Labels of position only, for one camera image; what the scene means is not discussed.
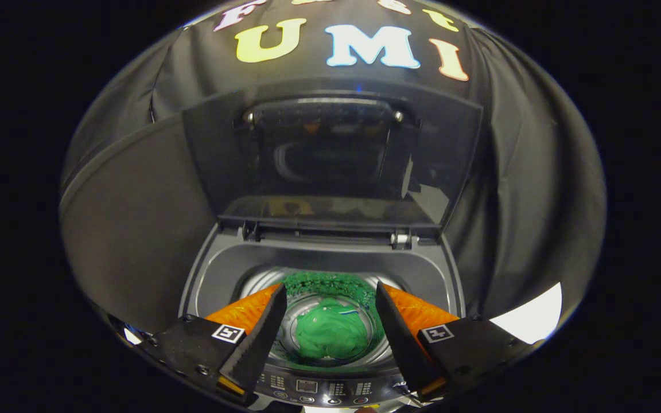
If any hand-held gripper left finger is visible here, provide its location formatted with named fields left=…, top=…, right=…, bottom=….
left=133, top=282, right=288, bottom=405

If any dark washing machine lid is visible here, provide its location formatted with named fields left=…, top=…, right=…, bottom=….
left=181, top=86, right=484, bottom=239

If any white paper sheet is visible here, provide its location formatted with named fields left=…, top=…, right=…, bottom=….
left=490, top=282, right=563, bottom=345

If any grey washing machine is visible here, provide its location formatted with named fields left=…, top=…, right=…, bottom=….
left=178, top=221, right=468, bottom=411

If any green polo shirt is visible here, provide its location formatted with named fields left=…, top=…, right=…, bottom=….
left=295, top=297, right=370, bottom=361

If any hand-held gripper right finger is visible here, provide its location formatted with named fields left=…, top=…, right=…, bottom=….
left=375, top=281, right=538, bottom=403

